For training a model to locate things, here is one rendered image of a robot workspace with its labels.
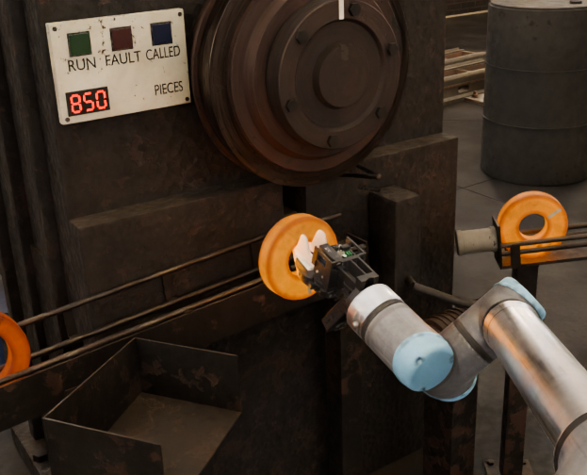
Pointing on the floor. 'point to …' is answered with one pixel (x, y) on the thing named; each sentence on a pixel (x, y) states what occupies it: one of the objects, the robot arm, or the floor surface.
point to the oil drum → (543, 90)
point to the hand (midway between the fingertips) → (299, 246)
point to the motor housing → (448, 421)
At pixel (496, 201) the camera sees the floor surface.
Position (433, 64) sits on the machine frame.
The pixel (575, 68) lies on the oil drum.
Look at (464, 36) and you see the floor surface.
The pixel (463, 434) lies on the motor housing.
